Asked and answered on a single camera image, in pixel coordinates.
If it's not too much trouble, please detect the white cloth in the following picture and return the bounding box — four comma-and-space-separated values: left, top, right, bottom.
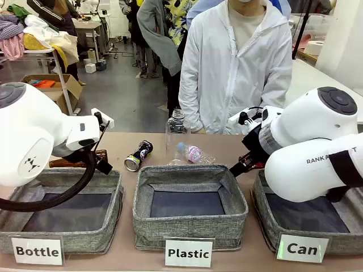
24, 14, 79, 66

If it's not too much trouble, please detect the white Plastic label sign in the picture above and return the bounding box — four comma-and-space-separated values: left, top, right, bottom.
163, 236, 216, 269

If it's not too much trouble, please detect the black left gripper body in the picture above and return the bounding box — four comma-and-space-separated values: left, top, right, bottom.
53, 143, 98, 165

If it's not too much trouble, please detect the open cardboard box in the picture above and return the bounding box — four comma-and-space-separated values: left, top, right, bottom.
21, 73, 84, 116

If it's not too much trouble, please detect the white metal frame table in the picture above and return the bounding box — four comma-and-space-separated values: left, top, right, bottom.
0, 47, 82, 117

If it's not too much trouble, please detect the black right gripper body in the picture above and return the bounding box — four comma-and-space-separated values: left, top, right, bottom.
240, 123, 273, 168

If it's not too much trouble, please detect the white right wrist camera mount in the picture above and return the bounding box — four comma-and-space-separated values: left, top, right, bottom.
227, 105, 267, 129

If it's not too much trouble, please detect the white paper roll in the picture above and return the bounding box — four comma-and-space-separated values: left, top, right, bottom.
307, 40, 326, 57

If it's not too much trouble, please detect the upright clear plastic bottle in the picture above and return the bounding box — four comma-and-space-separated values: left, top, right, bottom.
165, 109, 191, 165

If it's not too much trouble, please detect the grey fabric basket for bottles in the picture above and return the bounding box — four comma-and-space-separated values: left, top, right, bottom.
0, 167, 125, 255

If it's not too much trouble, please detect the person in black striped jacket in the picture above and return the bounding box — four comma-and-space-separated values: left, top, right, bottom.
27, 0, 86, 86

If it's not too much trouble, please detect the person in grey hoodie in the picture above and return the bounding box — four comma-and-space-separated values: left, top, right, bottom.
136, 0, 183, 79

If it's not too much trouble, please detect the white Bottle label sign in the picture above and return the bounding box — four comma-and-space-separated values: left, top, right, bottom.
10, 235, 65, 266

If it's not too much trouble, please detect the brown glass bottle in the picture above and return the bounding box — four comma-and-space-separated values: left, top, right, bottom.
48, 149, 109, 168

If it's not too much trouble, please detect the crushed dark blue soda can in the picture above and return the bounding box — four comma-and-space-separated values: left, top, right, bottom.
124, 139, 154, 173

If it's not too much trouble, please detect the black strap on arm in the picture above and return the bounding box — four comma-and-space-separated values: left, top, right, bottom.
328, 149, 363, 188

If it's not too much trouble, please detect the green cloth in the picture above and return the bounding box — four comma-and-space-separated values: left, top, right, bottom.
6, 3, 31, 18

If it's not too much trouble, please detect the person in yellow floral shirt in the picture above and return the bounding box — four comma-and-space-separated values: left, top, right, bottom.
163, 0, 199, 114

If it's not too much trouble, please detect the grey fabric basket for plastic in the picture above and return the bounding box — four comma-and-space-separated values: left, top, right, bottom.
132, 164, 250, 252

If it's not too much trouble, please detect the person in white jacket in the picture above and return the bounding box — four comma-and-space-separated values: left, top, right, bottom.
178, 0, 294, 135

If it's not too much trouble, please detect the crushed bottle with pink label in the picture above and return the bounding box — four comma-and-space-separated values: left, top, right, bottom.
167, 142, 217, 166

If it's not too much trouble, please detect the pink cloth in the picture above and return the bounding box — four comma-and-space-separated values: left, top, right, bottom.
0, 32, 26, 61

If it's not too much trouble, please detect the purple plaid cloth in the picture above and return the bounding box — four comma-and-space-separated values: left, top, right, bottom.
0, 13, 25, 41

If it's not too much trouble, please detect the black stand pole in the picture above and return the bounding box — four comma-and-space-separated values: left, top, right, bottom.
292, 0, 316, 61

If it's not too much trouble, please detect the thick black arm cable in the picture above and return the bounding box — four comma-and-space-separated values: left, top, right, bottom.
0, 120, 112, 212

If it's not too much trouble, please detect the crushed red soda can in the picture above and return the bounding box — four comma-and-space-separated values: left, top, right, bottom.
246, 160, 266, 171

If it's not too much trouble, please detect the white Can label sign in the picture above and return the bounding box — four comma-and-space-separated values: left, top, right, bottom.
276, 233, 330, 264

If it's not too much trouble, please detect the grey fabric basket for cans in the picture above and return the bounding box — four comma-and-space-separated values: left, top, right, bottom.
251, 169, 363, 256

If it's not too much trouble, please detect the yellow cloth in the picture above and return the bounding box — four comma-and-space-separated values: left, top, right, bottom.
22, 32, 69, 73

